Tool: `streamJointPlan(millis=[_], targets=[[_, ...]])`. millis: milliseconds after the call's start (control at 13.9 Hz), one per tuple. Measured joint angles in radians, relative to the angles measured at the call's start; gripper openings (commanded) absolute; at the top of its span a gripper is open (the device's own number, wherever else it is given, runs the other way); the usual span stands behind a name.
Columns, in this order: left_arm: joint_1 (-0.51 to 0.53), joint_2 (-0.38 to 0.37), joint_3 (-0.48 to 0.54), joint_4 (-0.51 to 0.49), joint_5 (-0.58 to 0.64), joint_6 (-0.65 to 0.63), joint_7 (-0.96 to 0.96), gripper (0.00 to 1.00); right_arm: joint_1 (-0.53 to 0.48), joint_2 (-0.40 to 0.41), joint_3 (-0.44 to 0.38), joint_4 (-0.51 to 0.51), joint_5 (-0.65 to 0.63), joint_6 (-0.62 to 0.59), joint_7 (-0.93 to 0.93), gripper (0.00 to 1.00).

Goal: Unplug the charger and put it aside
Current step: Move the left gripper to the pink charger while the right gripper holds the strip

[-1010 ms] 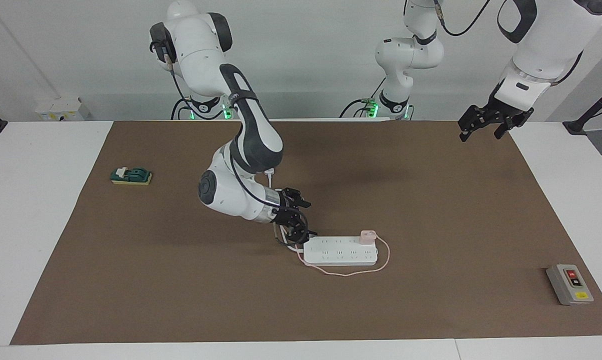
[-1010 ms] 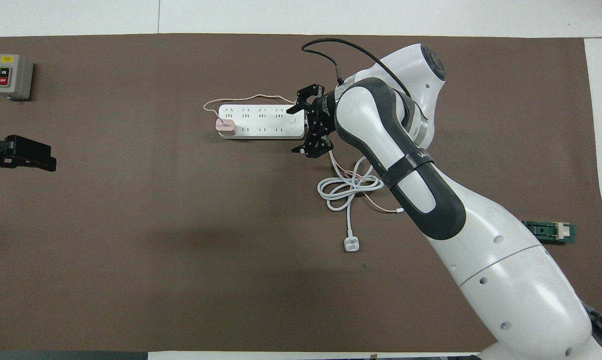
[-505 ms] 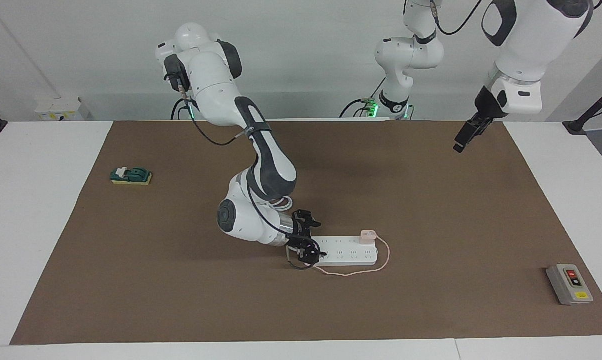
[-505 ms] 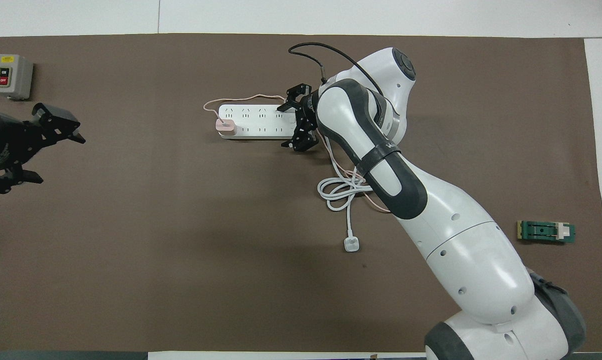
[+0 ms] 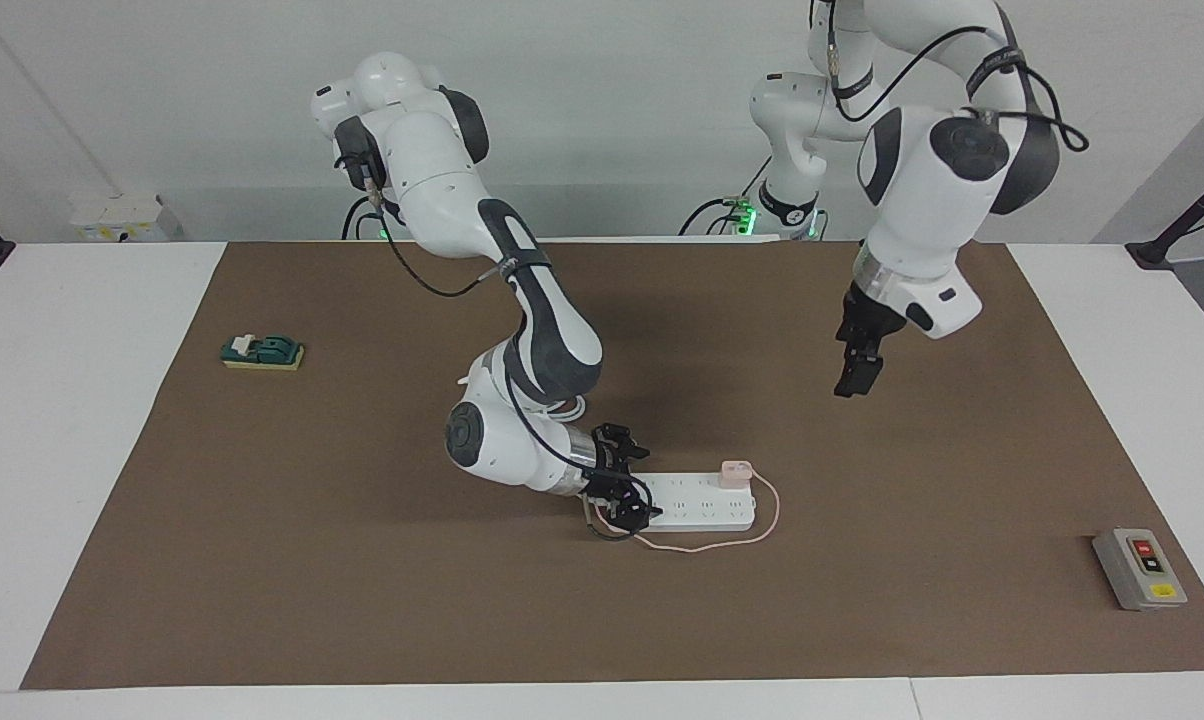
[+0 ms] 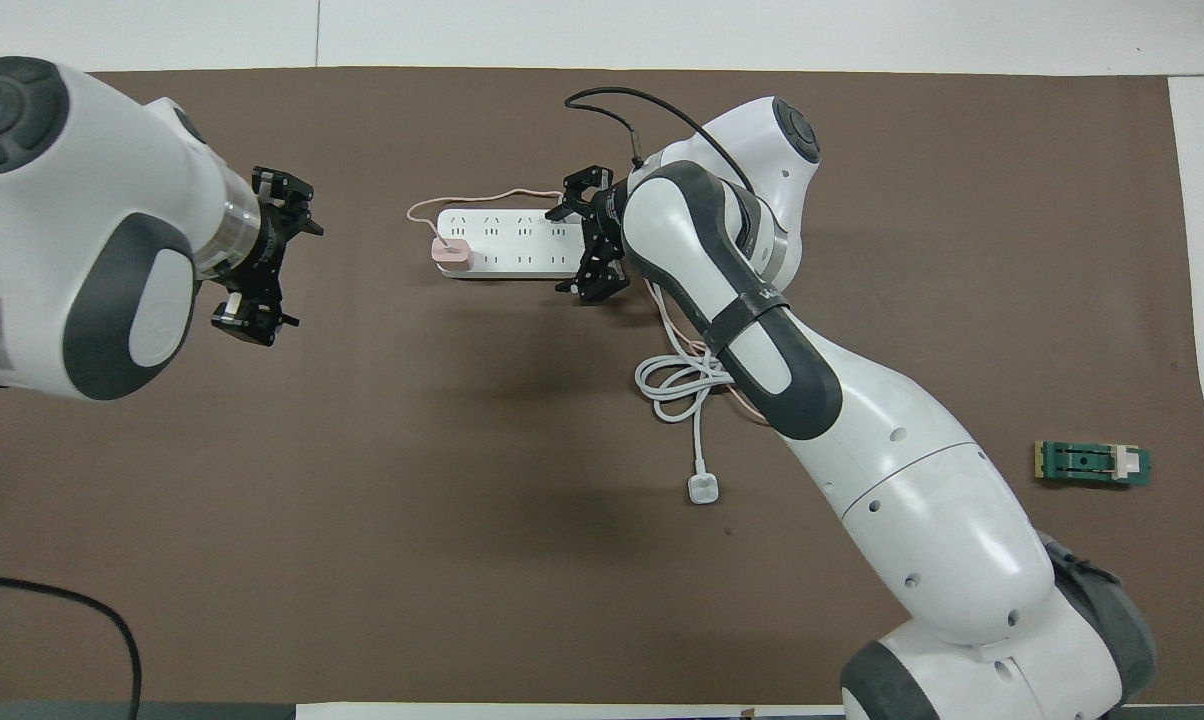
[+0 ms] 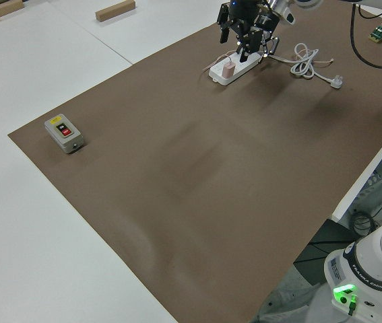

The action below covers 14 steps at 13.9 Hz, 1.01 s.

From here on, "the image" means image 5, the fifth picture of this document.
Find grey push button box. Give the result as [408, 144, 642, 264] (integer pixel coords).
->
[1092, 527, 1189, 612]

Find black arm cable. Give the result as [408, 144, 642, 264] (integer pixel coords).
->
[812, 0, 1091, 153]
[334, 150, 655, 542]

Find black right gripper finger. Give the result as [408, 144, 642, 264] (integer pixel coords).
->
[600, 423, 652, 463]
[610, 493, 664, 533]

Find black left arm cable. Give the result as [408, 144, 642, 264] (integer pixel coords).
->
[812, 0, 1091, 153]

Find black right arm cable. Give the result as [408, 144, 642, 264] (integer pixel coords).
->
[334, 150, 655, 542]

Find white power strip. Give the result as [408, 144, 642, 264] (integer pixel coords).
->
[630, 472, 759, 533]

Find green knife switch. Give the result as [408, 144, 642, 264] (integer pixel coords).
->
[221, 333, 305, 372]

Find brown table mat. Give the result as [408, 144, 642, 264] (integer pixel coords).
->
[20, 240, 1204, 691]

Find white box with yellow labels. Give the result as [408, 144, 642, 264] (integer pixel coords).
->
[70, 195, 185, 243]

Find black left base cable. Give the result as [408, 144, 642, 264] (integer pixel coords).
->
[678, 195, 753, 238]

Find black base cable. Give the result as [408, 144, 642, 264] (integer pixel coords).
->
[678, 195, 753, 238]
[342, 195, 403, 241]

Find black right base cable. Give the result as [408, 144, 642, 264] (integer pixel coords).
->
[342, 195, 403, 241]

